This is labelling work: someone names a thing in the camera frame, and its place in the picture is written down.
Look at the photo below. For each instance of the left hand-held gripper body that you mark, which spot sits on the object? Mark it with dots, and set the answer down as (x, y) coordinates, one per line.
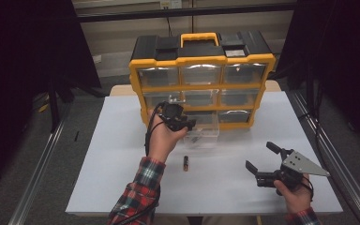
(173, 115)

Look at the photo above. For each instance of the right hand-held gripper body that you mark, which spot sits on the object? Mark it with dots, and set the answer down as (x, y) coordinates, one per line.
(298, 164)

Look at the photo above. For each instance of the clear plastic drawer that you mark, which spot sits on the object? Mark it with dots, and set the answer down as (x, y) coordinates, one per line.
(208, 132)

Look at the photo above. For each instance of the yellow black drawer organizer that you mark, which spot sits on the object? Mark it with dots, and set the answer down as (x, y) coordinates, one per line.
(200, 60)

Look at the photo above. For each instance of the person's left hand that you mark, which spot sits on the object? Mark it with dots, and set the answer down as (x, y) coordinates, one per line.
(162, 140)

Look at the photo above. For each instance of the person's right hand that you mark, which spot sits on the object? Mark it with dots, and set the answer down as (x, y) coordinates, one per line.
(297, 200)

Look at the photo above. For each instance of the grid of clear drawers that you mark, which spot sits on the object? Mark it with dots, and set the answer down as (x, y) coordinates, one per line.
(200, 75)

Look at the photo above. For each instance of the black horizontal bar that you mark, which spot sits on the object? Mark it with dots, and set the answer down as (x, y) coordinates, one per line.
(181, 12)

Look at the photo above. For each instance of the black curtain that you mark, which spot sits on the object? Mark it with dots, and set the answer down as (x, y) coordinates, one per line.
(18, 62)
(340, 62)

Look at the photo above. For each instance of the yellow floor object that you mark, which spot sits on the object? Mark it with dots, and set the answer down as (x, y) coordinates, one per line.
(43, 107)

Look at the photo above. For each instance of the metal floor rail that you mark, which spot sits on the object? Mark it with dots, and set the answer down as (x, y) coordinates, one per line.
(37, 175)
(340, 175)

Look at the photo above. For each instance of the white wall label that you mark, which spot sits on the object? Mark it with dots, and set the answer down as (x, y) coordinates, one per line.
(97, 59)

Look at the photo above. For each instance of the white wall outlet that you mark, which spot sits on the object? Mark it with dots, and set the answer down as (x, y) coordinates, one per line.
(170, 3)

